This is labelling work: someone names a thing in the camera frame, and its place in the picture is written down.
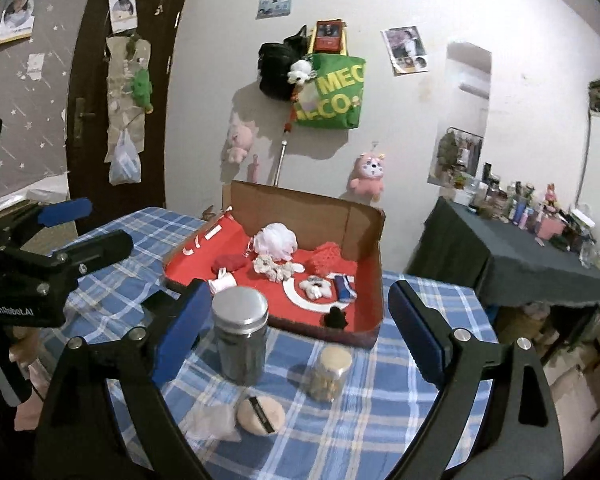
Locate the beige powder puff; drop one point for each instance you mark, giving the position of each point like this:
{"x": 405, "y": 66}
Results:
{"x": 260, "y": 414}

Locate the red printed cloth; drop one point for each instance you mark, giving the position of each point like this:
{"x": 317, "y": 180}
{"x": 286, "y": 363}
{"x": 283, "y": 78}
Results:
{"x": 280, "y": 295}

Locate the dark red soft pad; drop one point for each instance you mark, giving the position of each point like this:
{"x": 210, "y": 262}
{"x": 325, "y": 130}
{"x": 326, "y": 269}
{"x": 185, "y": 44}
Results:
{"x": 230, "y": 262}

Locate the air conditioner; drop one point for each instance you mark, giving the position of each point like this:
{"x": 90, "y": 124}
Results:
{"x": 475, "y": 87}

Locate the pink pig plush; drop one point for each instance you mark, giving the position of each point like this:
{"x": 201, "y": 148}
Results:
{"x": 240, "y": 137}

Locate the black fluffy pompom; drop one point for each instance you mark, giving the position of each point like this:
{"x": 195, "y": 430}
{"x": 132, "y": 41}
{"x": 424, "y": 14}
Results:
{"x": 335, "y": 318}

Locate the dark wooden door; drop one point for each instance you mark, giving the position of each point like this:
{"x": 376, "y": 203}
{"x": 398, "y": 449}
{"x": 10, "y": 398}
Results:
{"x": 87, "y": 85}

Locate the red mesh bath sponge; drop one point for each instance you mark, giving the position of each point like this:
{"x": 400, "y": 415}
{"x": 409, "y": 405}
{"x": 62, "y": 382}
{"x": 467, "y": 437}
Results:
{"x": 326, "y": 256}

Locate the pink plush toy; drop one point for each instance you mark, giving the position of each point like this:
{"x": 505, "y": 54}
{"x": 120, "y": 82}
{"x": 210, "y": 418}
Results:
{"x": 367, "y": 172}

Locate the row of bottles and trinkets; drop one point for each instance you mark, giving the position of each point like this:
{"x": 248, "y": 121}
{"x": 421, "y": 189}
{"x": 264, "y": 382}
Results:
{"x": 520, "y": 205}

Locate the clear plastic pouch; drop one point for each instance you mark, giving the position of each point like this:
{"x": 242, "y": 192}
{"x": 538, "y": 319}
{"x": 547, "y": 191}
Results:
{"x": 212, "y": 422}

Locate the torn paper hanging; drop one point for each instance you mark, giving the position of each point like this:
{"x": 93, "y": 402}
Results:
{"x": 122, "y": 95}

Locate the cardboard box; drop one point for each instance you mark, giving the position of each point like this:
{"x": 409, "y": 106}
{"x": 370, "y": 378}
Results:
{"x": 305, "y": 210}

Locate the hanging plastic bag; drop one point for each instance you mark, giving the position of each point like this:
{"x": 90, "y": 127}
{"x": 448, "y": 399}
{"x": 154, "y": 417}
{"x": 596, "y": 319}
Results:
{"x": 125, "y": 162}

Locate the metal rod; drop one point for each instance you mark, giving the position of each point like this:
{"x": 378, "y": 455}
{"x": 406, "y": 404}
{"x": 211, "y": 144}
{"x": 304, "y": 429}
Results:
{"x": 280, "y": 162}

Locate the small clear plastic jar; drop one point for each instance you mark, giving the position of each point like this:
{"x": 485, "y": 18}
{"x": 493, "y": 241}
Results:
{"x": 329, "y": 374}

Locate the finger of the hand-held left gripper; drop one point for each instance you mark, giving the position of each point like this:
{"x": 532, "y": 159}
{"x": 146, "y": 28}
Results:
{"x": 105, "y": 247}
{"x": 65, "y": 211}

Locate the white plush dog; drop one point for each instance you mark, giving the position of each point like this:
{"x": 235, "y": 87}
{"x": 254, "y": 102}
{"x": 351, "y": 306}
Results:
{"x": 300, "y": 72}

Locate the beige fluffy plush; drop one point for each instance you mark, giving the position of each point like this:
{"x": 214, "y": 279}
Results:
{"x": 315, "y": 288}

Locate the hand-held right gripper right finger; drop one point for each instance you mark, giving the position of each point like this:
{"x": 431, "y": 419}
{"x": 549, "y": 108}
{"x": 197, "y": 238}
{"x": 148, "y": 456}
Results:
{"x": 420, "y": 332}

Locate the green plush toy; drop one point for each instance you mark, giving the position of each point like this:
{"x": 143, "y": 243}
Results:
{"x": 142, "y": 87}

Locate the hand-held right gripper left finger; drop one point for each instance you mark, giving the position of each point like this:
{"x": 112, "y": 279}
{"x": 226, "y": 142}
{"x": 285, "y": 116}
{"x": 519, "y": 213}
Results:
{"x": 182, "y": 335}

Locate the black bag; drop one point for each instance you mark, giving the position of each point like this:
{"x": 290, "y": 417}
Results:
{"x": 277, "y": 70}

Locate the large jar with metal lid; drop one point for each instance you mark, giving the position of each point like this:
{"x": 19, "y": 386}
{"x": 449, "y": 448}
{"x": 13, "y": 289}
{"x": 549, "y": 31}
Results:
{"x": 240, "y": 335}

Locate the side table with dark cloth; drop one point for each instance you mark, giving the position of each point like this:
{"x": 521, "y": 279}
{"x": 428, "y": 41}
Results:
{"x": 500, "y": 260}

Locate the blue and white cloth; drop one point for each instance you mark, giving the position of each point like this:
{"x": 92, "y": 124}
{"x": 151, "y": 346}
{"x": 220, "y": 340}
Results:
{"x": 345, "y": 288}

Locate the blue plaid tablecloth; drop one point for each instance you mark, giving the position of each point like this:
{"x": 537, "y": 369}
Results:
{"x": 370, "y": 410}

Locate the white mesh bath pouf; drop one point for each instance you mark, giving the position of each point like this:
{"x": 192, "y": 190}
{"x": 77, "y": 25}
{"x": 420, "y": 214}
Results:
{"x": 275, "y": 241}

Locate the photo on door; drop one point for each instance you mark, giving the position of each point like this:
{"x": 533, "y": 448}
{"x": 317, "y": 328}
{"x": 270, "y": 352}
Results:
{"x": 122, "y": 10}

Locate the beige fabric scrunchie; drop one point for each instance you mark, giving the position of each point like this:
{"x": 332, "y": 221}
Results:
{"x": 275, "y": 267}

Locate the hanging red ornament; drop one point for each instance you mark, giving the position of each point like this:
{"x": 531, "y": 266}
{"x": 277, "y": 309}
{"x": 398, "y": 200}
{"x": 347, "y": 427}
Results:
{"x": 291, "y": 117}

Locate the red framed item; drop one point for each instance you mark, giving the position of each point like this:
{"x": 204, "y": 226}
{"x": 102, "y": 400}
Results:
{"x": 328, "y": 35}

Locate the green tote bag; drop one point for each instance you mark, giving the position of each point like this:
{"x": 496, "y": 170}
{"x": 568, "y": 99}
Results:
{"x": 336, "y": 95}

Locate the white cloth piece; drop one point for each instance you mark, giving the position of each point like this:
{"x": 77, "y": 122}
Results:
{"x": 221, "y": 285}

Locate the framed wall picture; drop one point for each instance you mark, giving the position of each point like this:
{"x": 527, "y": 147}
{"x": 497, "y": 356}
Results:
{"x": 17, "y": 15}

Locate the wall photo print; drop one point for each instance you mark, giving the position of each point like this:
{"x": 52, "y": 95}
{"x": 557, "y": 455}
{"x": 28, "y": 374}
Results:
{"x": 405, "y": 50}

